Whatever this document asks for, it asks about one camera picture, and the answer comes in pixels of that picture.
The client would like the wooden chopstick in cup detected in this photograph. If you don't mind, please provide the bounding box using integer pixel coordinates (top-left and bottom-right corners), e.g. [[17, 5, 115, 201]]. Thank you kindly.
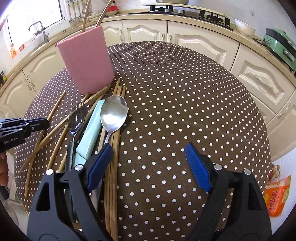
[[81, 0, 91, 33], [95, 0, 113, 27]]

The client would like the orange snack bag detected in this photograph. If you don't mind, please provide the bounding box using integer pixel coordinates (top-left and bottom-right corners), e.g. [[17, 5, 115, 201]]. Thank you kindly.
[[263, 175, 292, 217]]

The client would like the window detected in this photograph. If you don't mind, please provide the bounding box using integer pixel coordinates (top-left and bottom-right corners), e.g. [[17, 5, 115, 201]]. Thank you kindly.
[[6, 1, 64, 46]]

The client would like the hanging utensil rack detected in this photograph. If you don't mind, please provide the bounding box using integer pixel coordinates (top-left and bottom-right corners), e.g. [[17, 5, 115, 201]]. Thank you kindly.
[[66, 0, 86, 25]]

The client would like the pink utensil holder cup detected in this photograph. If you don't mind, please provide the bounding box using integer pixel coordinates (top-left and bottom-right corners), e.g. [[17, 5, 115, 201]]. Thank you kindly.
[[56, 26, 114, 95]]

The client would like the red container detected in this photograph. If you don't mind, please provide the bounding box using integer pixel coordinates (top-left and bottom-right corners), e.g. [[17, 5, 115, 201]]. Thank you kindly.
[[106, 5, 119, 16]]

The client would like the black handled spoon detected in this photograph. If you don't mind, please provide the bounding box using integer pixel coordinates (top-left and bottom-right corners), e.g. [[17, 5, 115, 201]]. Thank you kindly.
[[65, 102, 86, 172]]

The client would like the white bowl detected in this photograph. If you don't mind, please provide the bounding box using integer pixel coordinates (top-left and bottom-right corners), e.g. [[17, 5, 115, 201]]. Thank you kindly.
[[234, 19, 256, 37]]

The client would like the person's left hand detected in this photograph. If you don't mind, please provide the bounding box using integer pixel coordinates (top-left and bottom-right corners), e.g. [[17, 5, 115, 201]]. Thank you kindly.
[[0, 152, 9, 186]]

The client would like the light blue utensil case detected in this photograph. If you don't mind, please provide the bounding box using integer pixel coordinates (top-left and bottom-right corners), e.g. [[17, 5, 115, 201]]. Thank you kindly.
[[73, 99, 105, 167]]

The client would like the stainless steel steamer pot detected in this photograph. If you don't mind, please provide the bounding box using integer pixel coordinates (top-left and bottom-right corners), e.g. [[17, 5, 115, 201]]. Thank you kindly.
[[156, 0, 189, 5]]

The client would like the kitchen faucet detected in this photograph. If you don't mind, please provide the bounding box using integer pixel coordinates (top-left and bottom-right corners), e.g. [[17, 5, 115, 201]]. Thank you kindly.
[[28, 21, 49, 43]]

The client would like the green electric cooker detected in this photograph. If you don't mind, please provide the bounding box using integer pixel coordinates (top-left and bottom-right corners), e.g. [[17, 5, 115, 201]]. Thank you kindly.
[[263, 28, 295, 71]]

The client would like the silver metal spoon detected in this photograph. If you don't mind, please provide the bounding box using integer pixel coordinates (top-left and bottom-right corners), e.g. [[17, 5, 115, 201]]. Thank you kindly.
[[100, 95, 128, 144]]

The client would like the brown polka dot tablecloth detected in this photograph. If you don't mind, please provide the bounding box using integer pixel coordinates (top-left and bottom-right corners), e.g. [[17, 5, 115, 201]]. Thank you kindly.
[[21, 41, 270, 240]]

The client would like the black gas stove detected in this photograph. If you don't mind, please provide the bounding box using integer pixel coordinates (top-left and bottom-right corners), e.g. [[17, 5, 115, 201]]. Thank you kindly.
[[129, 3, 235, 30]]

